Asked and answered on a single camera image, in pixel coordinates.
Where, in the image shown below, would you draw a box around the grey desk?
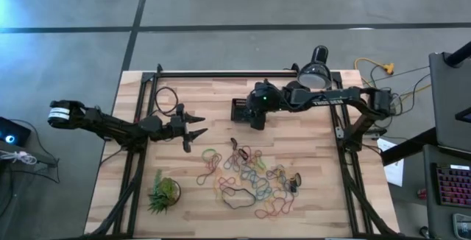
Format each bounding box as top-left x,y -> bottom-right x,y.
422,144 -> 471,240

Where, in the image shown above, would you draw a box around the large black rubber band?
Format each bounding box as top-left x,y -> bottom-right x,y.
220,186 -> 258,211

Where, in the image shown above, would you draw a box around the white paper sheet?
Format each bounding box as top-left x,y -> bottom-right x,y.
375,138 -> 405,188

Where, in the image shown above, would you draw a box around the black beam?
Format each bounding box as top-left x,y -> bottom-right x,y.
380,127 -> 439,166

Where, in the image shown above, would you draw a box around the yellow rubber band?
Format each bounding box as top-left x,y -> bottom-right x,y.
214,172 -> 236,201

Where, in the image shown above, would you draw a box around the red rubber band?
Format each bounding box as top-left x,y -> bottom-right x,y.
217,176 -> 237,197
205,153 -> 223,174
254,195 -> 295,219
238,145 -> 263,162

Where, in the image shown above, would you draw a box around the black aluminium table frame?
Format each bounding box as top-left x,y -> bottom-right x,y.
84,63 -> 400,239

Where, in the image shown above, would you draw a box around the black pole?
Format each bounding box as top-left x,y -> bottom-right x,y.
443,40 -> 471,68

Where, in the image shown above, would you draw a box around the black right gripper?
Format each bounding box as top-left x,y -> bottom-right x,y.
245,79 -> 283,131

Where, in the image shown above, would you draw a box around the grey desk gadget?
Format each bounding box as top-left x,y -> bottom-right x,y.
451,213 -> 471,239

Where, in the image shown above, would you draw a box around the green potted succulent plant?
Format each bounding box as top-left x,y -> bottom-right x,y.
146,169 -> 183,215

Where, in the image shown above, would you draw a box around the black desk lamp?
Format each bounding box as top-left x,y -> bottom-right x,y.
285,44 -> 334,93

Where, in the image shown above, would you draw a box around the yellow extension cord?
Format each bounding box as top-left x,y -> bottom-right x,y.
353,57 -> 397,86

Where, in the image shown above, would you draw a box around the backlit keyboard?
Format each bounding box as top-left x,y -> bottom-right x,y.
436,164 -> 471,208

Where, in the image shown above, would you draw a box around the black device with blue light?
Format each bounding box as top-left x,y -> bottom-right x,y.
0,116 -> 32,148

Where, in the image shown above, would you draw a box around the black slotted plastic bin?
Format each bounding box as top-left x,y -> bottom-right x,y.
230,98 -> 255,123

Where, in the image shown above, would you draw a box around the white cable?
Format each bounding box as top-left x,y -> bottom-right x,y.
0,150 -> 38,166

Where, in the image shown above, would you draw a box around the dark purple rubber band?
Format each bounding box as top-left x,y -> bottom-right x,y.
265,165 -> 287,182

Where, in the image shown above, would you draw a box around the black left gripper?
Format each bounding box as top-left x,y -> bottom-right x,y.
161,103 -> 209,153

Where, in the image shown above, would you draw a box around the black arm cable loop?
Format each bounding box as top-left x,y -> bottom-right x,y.
153,86 -> 180,118

